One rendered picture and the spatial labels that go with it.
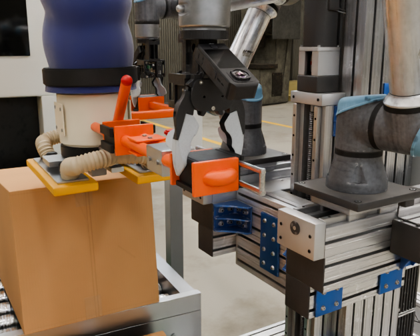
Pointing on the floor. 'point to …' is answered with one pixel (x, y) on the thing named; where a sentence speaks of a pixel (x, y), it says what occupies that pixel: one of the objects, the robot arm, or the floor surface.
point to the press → (276, 53)
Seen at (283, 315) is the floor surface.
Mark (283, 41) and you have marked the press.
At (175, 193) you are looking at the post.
